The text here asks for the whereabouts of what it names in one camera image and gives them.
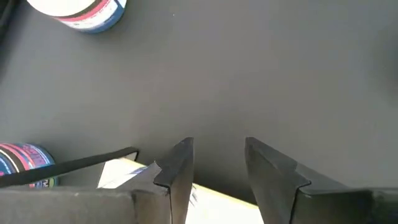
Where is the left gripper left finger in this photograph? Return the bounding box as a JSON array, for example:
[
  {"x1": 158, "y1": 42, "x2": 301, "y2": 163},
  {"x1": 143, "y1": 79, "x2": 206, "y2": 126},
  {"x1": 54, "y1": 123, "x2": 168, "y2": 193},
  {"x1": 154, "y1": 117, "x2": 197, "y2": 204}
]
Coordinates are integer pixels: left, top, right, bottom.
[{"x1": 0, "y1": 136, "x2": 195, "y2": 224}]

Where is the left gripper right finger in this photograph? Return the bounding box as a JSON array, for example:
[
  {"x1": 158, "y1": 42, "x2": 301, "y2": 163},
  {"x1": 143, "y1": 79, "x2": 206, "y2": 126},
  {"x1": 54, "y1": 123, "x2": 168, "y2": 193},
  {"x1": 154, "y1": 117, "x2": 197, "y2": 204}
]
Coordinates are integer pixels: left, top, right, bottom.
[{"x1": 244, "y1": 136, "x2": 398, "y2": 224}]

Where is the Wild Planet salmon can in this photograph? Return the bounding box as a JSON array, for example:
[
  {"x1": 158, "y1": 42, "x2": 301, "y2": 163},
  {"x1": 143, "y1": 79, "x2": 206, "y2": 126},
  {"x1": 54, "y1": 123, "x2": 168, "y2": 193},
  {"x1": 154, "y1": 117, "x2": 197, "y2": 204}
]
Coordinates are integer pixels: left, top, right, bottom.
[
  {"x1": 0, "y1": 142, "x2": 59, "y2": 190},
  {"x1": 26, "y1": 0, "x2": 128, "y2": 34}
]

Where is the dark table mat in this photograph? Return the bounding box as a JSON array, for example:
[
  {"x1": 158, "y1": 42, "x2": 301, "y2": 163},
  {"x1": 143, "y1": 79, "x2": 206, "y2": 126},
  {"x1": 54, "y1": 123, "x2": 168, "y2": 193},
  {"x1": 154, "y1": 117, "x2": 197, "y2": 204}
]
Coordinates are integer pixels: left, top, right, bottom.
[{"x1": 0, "y1": 0, "x2": 398, "y2": 206}]

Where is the wooden shelf with black frame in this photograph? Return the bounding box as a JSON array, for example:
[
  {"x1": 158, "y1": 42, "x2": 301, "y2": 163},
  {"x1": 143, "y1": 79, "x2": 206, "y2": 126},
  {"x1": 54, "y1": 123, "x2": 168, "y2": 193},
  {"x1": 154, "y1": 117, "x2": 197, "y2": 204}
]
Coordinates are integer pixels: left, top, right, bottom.
[{"x1": 0, "y1": 146, "x2": 265, "y2": 224}]

